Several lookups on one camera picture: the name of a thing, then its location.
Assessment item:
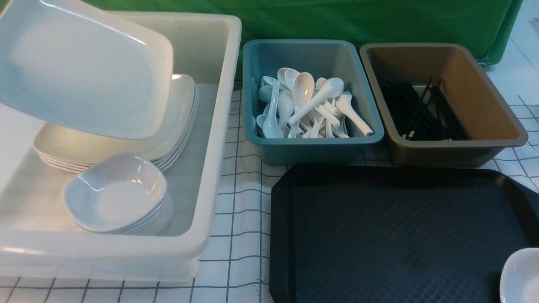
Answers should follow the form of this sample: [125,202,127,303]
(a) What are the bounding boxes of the large white plastic tub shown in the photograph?
[1,11,241,283]

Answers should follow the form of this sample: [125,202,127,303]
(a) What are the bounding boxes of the white spoon right in bin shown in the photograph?
[335,92,374,137]

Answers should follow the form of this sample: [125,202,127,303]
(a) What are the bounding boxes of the white checkered tablecloth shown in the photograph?
[1,35,538,303]

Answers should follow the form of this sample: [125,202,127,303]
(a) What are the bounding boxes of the white spoon left in bin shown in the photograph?
[262,78,283,138]

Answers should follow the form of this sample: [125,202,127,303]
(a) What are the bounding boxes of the white ceramic soup spoon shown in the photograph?
[287,77,344,126]

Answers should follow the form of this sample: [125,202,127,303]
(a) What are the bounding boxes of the upright white spoon in bin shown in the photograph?
[287,72,315,138]

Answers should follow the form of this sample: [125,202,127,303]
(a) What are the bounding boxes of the stack of white square plates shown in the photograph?
[32,74,197,171]

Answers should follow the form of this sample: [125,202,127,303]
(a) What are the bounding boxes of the pile of black chopsticks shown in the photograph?
[381,79,471,141]

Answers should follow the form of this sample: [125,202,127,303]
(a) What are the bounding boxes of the black serving tray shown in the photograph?
[268,164,538,303]

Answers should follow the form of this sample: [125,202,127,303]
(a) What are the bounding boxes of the green cloth backdrop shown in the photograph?
[88,0,522,64]

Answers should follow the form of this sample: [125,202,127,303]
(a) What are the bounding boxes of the brown plastic bin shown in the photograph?
[359,43,528,167]

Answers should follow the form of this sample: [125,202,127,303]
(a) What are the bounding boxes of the white small bowl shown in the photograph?
[500,247,539,303]

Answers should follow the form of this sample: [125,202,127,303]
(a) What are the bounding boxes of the white square rice plate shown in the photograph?
[0,0,173,140]

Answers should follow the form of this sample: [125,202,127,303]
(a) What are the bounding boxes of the teal plastic bin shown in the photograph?
[242,40,385,166]

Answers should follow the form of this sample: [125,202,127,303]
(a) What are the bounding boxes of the black chopstick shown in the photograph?
[401,79,442,140]
[427,79,453,141]

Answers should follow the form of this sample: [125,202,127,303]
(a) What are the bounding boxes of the stack of white bowls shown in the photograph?
[62,153,174,236]

